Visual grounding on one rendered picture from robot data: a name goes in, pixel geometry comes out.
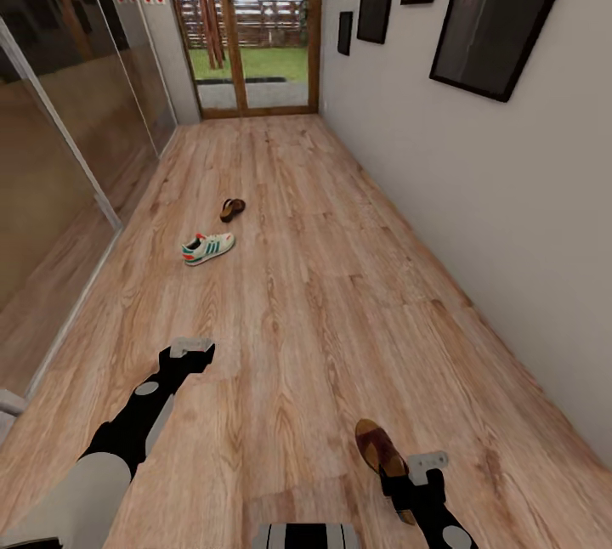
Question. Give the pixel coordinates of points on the gym shoe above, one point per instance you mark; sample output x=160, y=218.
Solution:
x=205, y=247

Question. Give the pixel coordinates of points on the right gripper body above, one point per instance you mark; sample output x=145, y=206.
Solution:
x=405, y=495

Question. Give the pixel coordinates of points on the door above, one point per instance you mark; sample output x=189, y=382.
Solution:
x=252, y=57

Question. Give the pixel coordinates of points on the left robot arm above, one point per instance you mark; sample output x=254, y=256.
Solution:
x=77, y=513

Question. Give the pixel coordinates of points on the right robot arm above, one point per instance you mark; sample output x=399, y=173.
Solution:
x=422, y=491

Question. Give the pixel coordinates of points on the sandal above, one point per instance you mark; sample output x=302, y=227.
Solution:
x=233, y=206
x=376, y=448

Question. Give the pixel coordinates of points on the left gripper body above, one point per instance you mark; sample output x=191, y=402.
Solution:
x=191, y=362

